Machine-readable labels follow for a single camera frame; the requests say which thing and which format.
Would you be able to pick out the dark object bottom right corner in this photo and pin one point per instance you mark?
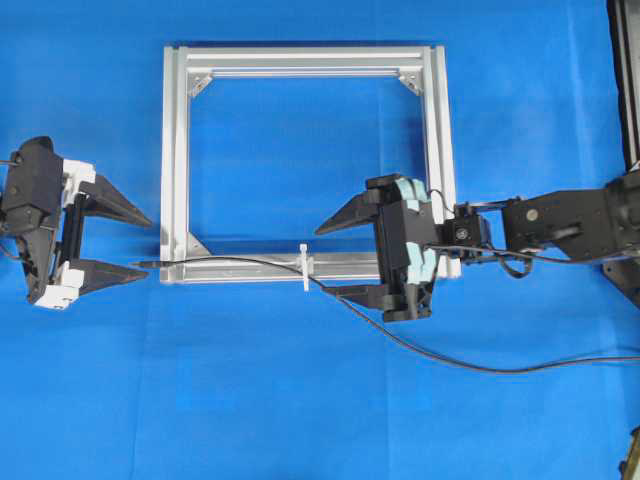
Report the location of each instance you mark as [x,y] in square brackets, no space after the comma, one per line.
[629,468]

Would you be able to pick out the silver aluminium extrusion frame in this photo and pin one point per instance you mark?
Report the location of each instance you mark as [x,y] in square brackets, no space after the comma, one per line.
[187,71]

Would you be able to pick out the right black teal gripper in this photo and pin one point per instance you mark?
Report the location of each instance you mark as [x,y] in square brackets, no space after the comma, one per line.
[407,237]

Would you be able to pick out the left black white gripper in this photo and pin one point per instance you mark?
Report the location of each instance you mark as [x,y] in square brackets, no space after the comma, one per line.
[39,185]

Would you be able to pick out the white zip tie loop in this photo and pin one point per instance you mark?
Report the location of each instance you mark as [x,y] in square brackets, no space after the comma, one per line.
[305,264]

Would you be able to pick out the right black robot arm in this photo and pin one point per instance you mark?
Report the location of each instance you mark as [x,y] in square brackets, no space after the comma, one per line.
[599,226]

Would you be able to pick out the black metal rail right edge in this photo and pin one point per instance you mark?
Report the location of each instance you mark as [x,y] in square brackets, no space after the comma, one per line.
[624,30]

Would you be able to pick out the grey metal mounting bracket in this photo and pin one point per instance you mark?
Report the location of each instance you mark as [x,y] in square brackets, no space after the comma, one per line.
[624,275]

